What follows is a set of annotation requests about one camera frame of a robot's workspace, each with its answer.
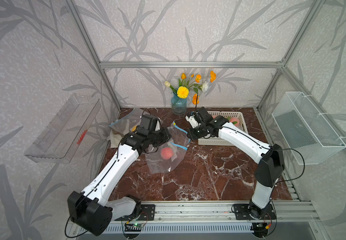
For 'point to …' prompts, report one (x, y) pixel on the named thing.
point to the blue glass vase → (178, 106)
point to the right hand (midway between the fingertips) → (187, 134)
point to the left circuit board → (133, 227)
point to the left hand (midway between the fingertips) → (173, 135)
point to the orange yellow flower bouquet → (183, 90)
